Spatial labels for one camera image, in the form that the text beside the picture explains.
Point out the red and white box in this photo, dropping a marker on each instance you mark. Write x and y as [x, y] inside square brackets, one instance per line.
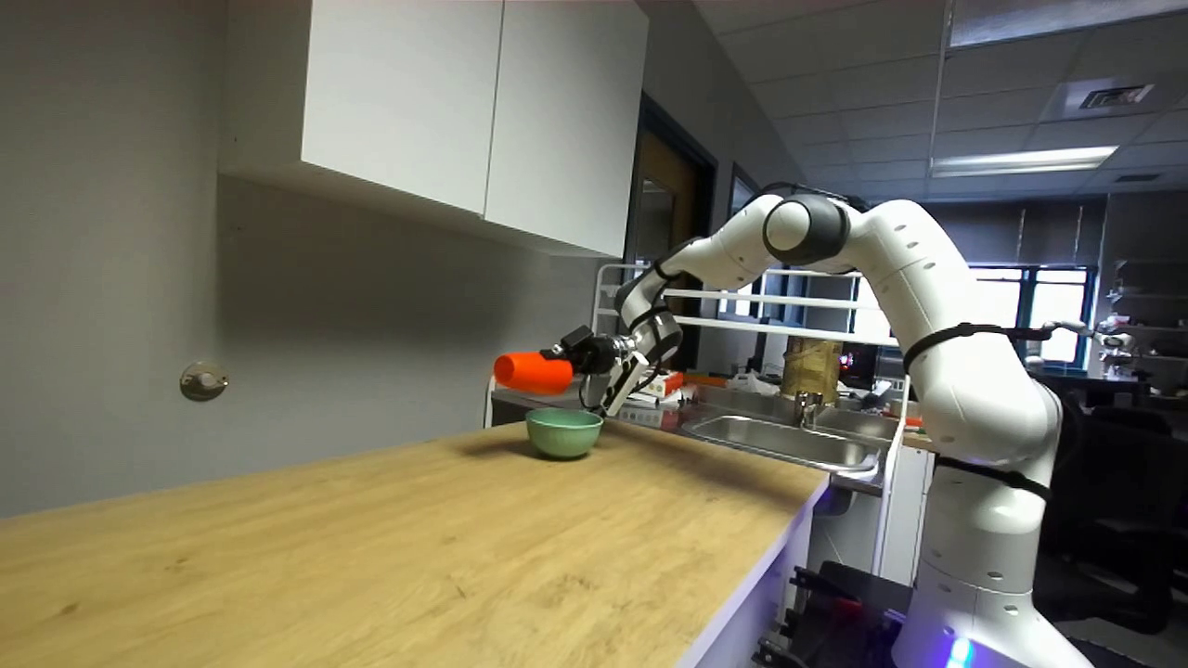
[669, 388]

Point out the green bowl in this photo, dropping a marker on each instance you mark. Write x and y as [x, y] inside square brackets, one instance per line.
[564, 434]

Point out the ceiling air vent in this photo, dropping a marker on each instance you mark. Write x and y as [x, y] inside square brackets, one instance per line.
[1106, 97]

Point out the round grey wall knob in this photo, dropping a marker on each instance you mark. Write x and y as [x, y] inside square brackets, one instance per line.
[201, 379]

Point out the stainless steel sink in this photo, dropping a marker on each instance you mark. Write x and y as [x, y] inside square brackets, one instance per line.
[786, 442]

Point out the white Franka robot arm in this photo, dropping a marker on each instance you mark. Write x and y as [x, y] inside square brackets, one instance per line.
[965, 395]

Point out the black office chair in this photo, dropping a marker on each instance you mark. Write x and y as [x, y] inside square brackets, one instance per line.
[1117, 520]

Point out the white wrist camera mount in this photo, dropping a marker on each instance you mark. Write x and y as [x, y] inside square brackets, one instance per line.
[632, 379]

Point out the red plastic cup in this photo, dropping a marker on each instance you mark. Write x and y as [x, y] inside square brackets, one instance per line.
[537, 368]

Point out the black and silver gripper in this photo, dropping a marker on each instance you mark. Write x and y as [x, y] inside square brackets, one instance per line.
[600, 351]

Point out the rectangular ceiling light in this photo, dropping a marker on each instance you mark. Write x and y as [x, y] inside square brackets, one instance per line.
[1024, 161]

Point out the white wall cabinet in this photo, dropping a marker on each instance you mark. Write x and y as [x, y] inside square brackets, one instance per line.
[470, 113]

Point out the black equipment under counter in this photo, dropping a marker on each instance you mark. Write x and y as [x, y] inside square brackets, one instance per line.
[831, 615]

